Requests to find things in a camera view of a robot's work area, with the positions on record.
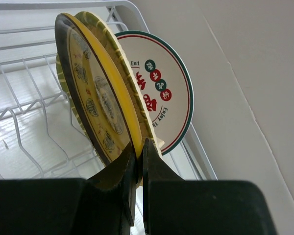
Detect bamboo pattern square plate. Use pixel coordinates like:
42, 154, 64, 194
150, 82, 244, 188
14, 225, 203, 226
55, 11, 164, 157

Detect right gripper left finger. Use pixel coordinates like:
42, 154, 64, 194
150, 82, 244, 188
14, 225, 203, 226
86, 144, 137, 235

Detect white wire dish rack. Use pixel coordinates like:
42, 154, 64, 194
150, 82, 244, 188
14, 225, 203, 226
0, 0, 219, 182

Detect white plate red characters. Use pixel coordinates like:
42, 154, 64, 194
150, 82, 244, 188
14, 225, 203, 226
116, 30, 194, 155

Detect yellow brown patterned plate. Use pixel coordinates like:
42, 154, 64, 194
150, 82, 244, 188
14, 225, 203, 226
55, 13, 143, 164

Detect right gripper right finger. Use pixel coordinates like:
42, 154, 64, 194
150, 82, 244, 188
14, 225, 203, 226
142, 139, 200, 235

